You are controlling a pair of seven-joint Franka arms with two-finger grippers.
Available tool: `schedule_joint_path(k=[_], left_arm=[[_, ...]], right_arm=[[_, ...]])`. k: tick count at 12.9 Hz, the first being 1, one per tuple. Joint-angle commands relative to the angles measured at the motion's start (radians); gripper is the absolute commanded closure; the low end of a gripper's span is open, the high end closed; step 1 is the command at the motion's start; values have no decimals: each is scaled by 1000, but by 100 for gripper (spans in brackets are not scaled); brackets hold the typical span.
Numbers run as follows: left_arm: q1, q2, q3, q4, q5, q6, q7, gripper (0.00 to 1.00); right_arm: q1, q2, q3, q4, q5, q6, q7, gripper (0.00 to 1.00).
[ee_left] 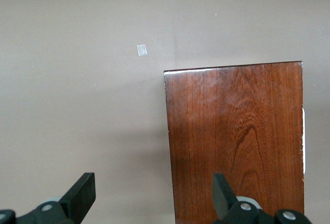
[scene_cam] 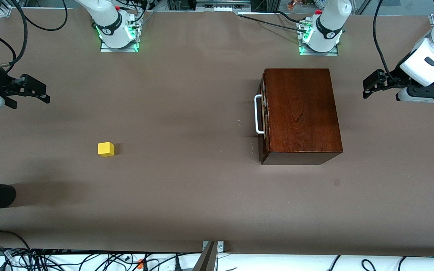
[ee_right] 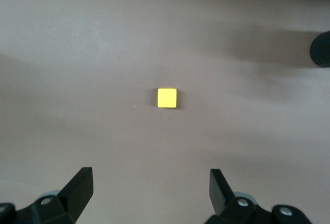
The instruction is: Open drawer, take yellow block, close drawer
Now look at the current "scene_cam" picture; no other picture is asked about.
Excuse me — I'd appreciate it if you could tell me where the yellow cube block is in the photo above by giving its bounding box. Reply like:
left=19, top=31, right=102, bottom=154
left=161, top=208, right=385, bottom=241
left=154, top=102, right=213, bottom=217
left=98, top=142, right=115, bottom=157

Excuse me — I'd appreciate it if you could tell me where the wooden drawer with white handle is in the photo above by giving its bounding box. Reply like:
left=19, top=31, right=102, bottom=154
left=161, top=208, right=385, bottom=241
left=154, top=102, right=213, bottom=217
left=254, top=83, right=269, bottom=151

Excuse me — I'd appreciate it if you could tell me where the dark brown wooden cabinet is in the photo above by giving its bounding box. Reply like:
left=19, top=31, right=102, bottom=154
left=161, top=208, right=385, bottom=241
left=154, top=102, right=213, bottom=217
left=258, top=69, right=343, bottom=165

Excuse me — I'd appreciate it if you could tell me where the grey power strip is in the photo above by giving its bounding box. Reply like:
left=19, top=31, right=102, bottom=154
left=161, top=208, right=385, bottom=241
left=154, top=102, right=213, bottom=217
left=196, top=0, right=251, bottom=12

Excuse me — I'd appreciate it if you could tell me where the dark grey slanted beam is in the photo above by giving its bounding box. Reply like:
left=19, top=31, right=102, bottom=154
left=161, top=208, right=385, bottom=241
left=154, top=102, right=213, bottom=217
left=193, top=241, right=218, bottom=271

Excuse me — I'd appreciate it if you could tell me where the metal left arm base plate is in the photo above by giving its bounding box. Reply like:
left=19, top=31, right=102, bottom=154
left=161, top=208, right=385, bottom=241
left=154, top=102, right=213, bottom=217
left=298, top=21, right=339, bottom=56

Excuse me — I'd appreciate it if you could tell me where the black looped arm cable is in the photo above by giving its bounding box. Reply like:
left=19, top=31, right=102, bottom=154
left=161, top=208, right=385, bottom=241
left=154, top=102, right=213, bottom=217
left=21, top=0, right=68, bottom=31

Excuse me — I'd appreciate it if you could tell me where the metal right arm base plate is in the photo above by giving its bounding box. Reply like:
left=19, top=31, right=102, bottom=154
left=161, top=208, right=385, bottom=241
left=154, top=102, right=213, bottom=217
left=100, top=23, right=140, bottom=52

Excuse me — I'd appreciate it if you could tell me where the short black table cable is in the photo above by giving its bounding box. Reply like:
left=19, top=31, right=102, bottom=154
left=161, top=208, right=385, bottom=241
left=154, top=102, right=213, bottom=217
left=275, top=11, right=312, bottom=24

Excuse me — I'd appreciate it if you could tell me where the long black table cable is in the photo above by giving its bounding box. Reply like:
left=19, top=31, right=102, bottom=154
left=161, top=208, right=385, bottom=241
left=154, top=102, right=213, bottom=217
left=238, top=14, right=304, bottom=33

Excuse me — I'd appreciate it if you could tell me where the black arched cable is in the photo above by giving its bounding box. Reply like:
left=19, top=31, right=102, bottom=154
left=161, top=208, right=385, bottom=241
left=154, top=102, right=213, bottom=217
left=0, top=230, right=32, bottom=252

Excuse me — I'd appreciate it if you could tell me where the small metal edge bracket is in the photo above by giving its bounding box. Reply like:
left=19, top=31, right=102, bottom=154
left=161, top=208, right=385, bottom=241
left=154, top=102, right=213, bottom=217
left=202, top=241, right=225, bottom=253

